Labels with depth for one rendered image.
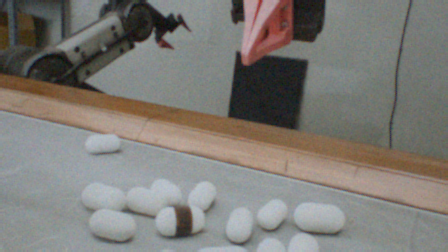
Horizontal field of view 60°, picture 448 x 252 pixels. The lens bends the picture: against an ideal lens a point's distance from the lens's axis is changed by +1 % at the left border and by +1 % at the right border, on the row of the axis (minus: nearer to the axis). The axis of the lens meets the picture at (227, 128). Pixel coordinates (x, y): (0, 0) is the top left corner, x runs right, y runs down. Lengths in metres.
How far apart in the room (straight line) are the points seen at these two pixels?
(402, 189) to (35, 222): 0.32
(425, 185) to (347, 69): 1.88
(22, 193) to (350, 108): 2.07
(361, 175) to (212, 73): 2.15
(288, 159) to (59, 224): 0.23
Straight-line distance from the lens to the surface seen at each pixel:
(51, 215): 0.32
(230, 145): 0.44
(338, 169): 0.41
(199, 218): 0.28
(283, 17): 0.41
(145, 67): 2.77
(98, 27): 1.00
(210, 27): 2.51
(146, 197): 0.30
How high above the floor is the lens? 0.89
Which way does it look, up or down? 15 degrees down
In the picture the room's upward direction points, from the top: 6 degrees clockwise
